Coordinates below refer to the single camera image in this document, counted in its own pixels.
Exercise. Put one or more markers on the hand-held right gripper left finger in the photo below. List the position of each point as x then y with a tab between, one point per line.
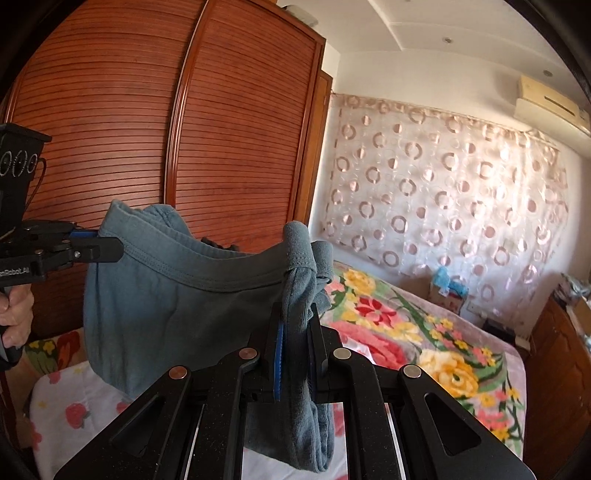
277	364

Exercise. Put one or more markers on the floral pink blanket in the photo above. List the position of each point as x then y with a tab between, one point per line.
415	337

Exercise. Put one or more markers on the box with blue bag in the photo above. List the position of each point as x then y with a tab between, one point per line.
449	286

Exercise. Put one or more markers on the wall air conditioner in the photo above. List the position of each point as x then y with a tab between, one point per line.
549	104

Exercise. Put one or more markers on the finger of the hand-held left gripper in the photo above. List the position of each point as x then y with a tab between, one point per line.
99	250
85	234

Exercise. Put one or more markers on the grey-green pants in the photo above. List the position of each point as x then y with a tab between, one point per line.
184	300

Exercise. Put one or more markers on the strawberry print white quilt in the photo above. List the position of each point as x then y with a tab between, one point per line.
69	415

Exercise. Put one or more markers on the sheer circle pattern curtain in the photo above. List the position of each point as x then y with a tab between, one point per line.
438	194

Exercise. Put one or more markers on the wooden sideboard cabinet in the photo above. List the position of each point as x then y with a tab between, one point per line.
561	378

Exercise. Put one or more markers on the slatted wooden wardrobe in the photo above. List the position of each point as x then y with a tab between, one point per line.
161	115

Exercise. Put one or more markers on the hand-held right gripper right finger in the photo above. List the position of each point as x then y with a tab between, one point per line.
319	369

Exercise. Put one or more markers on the person's left hand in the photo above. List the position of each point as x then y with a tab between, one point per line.
18	318

